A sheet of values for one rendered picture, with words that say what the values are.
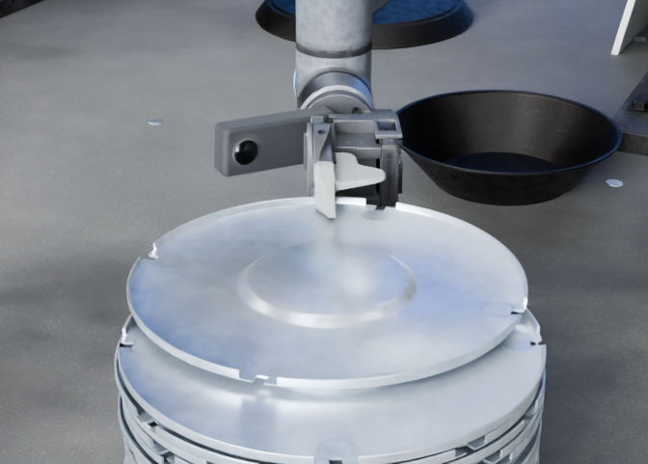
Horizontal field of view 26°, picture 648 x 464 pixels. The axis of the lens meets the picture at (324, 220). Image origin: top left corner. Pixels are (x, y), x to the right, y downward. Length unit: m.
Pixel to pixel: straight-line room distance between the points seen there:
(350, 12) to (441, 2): 1.17
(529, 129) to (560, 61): 0.40
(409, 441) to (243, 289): 0.21
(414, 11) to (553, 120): 0.58
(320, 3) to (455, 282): 0.41
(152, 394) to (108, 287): 0.68
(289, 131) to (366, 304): 0.31
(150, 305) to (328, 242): 0.15
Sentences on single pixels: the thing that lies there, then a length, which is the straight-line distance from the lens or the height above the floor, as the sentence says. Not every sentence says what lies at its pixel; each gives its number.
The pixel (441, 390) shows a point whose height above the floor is 0.24.
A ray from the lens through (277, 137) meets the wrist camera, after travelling 1.25.
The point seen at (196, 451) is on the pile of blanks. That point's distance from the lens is 0.87.
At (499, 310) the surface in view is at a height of 0.25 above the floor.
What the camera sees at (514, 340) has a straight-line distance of 0.98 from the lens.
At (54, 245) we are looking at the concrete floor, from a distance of 1.69.
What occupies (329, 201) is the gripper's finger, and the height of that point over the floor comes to 0.27.
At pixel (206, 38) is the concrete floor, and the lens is 2.43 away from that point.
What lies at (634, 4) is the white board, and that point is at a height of 0.09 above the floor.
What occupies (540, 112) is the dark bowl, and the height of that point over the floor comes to 0.05.
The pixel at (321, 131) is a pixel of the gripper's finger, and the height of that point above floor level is 0.30.
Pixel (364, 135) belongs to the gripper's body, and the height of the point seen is 0.28.
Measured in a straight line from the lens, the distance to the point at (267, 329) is 0.97.
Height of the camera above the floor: 0.72
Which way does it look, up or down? 25 degrees down
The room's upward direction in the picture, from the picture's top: straight up
